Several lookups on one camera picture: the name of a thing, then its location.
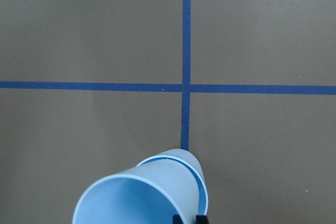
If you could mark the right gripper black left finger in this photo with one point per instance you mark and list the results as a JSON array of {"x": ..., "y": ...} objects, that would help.
[{"x": 177, "y": 219}]

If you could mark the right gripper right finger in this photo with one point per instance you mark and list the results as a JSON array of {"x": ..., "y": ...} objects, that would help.
[{"x": 201, "y": 219}]

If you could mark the light blue cup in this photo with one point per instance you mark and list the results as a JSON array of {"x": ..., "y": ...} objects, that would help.
[
  {"x": 150, "y": 193},
  {"x": 187, "y": 159}
]

